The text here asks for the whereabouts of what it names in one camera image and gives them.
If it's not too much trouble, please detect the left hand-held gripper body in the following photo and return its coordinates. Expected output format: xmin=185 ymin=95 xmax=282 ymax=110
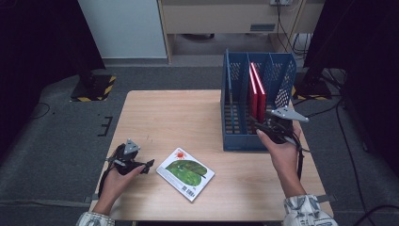
xmin=106 ymin=138 xmax=148 ymax=176

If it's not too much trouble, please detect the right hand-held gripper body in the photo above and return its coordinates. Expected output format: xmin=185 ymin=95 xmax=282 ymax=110
xmin=261 ymin=107 xmax=310 ymax=145

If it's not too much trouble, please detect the red illustrated book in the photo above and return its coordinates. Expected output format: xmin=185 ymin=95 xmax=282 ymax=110
xmin=250 ymin=61 xmax=267 ymax=124
xmin=247 ymin=65 xmax=260 ymax=121

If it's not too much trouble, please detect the blue plastic file rack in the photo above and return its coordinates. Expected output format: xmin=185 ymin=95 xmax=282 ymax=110
xmin=220 ymin=48 xmax=297 ymax=153

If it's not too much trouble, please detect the white book with green leaf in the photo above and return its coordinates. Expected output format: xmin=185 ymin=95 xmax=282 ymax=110
xmin=155 ymin=147 xmax=216 ymax=202

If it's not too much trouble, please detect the person's left hand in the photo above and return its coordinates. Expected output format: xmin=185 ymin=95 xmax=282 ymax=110
xmin=98 ymin=164 xmax=146 ymax=205

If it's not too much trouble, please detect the person's right hand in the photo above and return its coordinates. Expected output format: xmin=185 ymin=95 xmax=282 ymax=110
xmin=256 ymin=123 xmax=307 ymax=200

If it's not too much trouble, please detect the black stand with striped base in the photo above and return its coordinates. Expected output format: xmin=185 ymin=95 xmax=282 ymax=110
xmin=69 ymin=56 xmax=117 ymax=103
xmin=291 ymin=0 xmax=346 ymax=102

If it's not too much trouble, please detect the wooden desk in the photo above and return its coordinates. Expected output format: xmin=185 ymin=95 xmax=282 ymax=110
xmin=156 ymin=0 xmax=326 ymax=65

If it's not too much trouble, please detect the dark curtain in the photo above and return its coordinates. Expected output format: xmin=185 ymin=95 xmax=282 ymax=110
xmin=0 ymin=0 xmax=106 ymax=158
xmin=302 ymin=0 xmax=399 ymax=178

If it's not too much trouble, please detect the white cabinet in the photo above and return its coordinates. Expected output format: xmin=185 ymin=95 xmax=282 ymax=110
xmin=77 ymin=0 xmax=168 ymax=59

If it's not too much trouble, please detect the left hand-held gripper cable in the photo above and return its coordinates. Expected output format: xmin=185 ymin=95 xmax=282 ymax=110
xmin=97 ymin=153 xmax=121 ymax=200

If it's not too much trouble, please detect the hand-held gripper cable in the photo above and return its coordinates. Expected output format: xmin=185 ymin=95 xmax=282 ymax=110
xmin=291 ymin=131 xmax=311 ymax=182
xmin=97 ymin=153 xmax=121 ymax=200

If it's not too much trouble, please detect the right hand-held gripper cable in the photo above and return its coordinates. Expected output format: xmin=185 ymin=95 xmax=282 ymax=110
xmin=291 ymin=131 xmax=311 ymax=182

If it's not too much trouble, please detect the long black floor cable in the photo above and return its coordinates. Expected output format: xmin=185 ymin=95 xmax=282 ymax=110
xmin=297 ymin=99 xmax=369 ymax=226

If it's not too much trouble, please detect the black cable bundle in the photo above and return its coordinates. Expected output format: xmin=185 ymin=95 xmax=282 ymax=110
xmin=275 ymin=0 xmax=312 ymax=59

